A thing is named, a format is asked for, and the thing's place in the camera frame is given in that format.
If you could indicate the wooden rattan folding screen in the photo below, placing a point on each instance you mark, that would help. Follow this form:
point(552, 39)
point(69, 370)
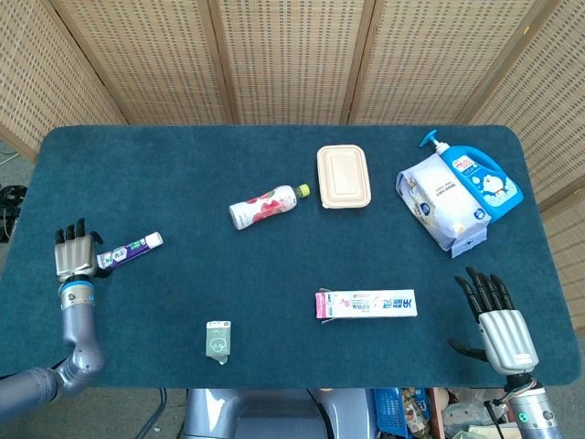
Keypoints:
point(292, 59)

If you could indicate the grey blue robot torso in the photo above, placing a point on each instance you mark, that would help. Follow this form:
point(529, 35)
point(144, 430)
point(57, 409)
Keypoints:
point(274, 416)

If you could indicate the teal table cloth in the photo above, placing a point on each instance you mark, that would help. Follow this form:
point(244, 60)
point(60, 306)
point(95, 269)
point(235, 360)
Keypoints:
point(274, 265)

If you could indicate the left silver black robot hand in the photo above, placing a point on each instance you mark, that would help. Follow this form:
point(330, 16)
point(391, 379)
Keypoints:
point(75, 256)

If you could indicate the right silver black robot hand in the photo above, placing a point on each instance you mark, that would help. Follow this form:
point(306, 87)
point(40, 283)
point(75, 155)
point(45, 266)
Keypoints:
point(507, 338)

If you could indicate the white blue flour bag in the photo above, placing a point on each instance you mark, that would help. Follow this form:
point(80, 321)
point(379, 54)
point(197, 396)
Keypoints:
point(439, 201)

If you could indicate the white pink toothpaste box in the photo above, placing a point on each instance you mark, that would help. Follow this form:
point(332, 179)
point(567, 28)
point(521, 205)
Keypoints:
point(370, 304)

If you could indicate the peach drink bottle green cap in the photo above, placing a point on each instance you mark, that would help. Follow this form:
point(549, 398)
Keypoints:
point(260, 208)

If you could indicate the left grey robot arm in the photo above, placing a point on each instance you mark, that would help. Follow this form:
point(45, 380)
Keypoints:
point(80, 329)

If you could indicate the blue pump detergent bottle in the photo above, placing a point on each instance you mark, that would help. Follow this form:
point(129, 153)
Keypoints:
point(484, 183)

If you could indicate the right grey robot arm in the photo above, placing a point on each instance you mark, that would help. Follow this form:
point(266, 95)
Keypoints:
point(535, 411)

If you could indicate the purple white toothpaste tube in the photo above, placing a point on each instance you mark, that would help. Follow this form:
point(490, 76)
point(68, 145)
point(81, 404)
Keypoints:
point(132, 249)

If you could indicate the green pocket tissue pack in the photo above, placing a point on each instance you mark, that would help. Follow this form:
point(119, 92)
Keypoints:
point(217, 340)

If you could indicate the blue plastic basket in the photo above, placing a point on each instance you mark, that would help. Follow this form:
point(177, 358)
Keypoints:
point(388, 411)

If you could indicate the beige lidded food container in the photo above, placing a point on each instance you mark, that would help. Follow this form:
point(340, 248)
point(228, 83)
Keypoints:
point(343, 176)

